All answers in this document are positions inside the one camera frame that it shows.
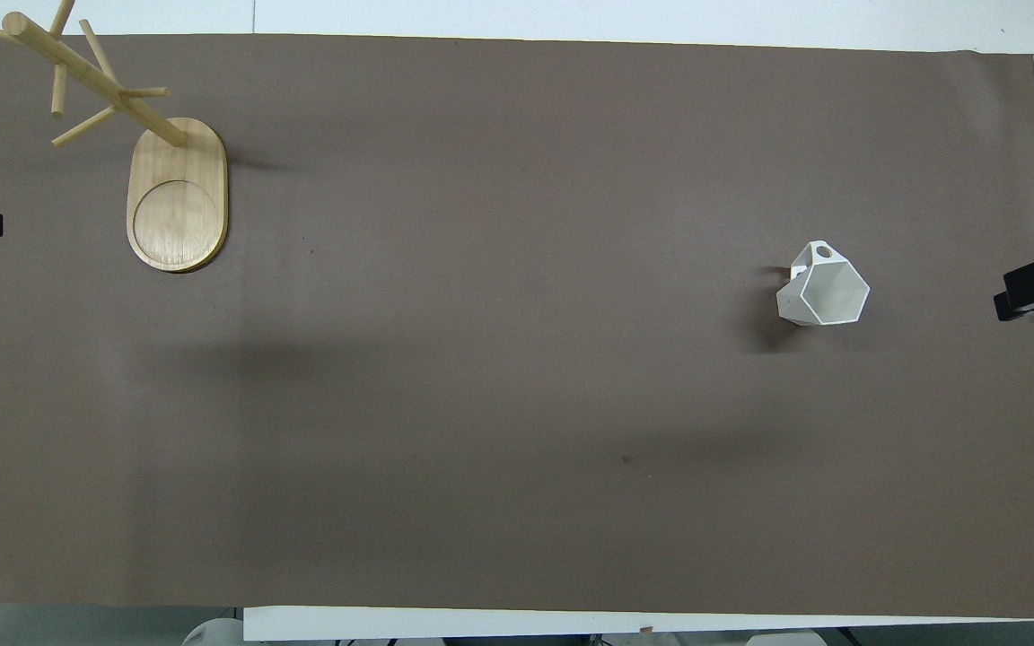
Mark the wooden cup rack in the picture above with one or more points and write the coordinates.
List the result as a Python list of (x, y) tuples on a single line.
[(178, 197)]

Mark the white faceted cup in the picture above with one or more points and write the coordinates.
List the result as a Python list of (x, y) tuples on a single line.
[(827, 292)]

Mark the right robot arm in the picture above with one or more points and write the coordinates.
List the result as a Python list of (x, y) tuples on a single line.
[(782, 639)]

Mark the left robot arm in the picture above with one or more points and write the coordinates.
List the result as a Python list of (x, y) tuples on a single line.
[(212, 632)]

